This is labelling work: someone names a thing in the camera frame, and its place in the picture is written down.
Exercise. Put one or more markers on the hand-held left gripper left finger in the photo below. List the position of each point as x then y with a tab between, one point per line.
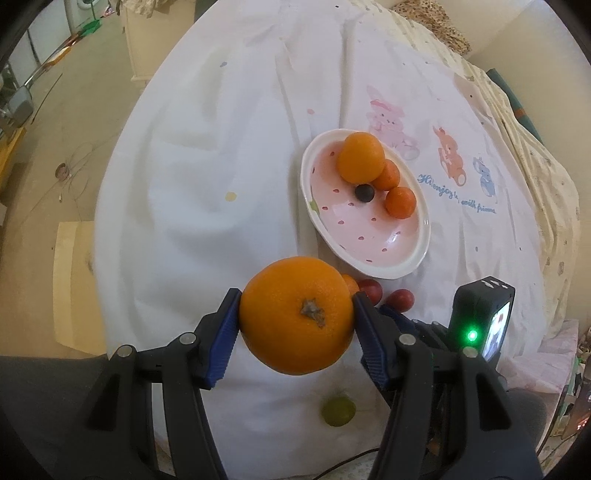
221	341

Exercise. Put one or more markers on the pink seed-patterned plate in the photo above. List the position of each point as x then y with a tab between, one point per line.
364	240

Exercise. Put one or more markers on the white washing machine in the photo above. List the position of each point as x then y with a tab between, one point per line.
83	7

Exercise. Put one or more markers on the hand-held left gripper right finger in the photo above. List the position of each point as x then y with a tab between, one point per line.
371	341

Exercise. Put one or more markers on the teal pillow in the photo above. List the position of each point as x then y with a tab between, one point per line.
515	104

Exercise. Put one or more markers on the metal dustpan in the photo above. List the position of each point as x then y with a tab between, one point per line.
18	105

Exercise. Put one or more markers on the large orange with stem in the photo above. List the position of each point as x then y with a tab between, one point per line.
286	332

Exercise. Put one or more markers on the yellow wooden rack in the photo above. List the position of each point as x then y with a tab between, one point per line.
9	157

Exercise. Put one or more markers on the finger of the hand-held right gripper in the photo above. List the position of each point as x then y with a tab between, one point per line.
401	318

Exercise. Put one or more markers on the small tangerine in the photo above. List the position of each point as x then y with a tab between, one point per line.
351	284
400	202
388	177

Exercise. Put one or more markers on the floral pillow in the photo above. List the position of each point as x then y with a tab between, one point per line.
438	23

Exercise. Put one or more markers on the pink cloth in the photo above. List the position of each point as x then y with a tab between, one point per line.
549	364

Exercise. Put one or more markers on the large smooth orange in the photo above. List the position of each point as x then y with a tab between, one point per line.
361	157

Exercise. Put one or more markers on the cream patterned quilt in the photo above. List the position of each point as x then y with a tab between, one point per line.
545	184

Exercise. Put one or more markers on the cream sofa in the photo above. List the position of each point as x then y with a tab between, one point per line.
143	41

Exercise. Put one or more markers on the green lime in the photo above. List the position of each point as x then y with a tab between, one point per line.
338	412

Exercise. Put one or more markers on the red plum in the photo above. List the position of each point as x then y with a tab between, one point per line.
400	299
370	290

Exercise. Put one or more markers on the tape roll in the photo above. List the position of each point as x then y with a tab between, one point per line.
62	171

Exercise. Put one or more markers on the person's grey trousers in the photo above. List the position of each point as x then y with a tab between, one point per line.
46	410

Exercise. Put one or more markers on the dark grape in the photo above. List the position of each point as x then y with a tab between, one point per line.
364	193

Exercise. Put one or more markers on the green broom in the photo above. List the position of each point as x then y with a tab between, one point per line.
90	26

